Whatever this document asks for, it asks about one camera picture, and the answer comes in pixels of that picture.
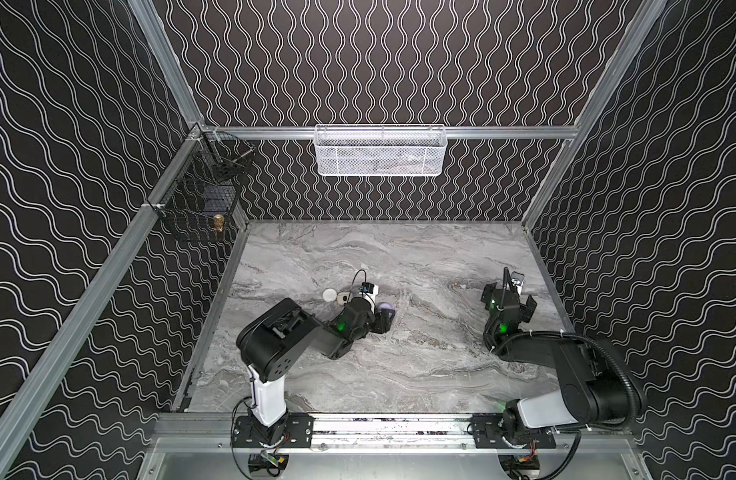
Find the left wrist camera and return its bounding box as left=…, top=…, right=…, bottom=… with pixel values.
left=359, top=282, right=379, bottom=310

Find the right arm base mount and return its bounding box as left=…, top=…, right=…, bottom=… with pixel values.
left=466, top=412, right=556, bottom=449

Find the white round earbud case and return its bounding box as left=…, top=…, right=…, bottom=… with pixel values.
left=322, top=288, right=338, bottom=302

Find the white wire mesh basket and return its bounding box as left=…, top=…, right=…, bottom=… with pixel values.
left=314, top=124, right=448, bottom=177

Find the black wire basket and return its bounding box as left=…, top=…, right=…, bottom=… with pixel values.
left=154, top=126, right=258, bottom=245

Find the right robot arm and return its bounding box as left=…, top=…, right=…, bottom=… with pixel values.
left=481, top=279, right=646, bottom=432

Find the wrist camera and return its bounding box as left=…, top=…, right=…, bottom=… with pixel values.
left=504, top=267, right=525, bottom=296
left=359, top=282, right=379, bottom=310

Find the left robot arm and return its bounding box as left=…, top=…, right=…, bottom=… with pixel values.
left=237, top=297, right=396, bottom=428

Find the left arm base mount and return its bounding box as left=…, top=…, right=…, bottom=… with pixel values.
left=231, top=413, right=315, bottom=449

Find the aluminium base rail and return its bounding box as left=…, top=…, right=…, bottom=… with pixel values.
left=150, top=411, right=627, bottom=455

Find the cream earbud charging case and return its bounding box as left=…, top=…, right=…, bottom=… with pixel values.
left=337, top=292, right=353, bottom=305

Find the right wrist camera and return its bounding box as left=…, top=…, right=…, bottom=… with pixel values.
left=504, top=267, right=525, bottom=296

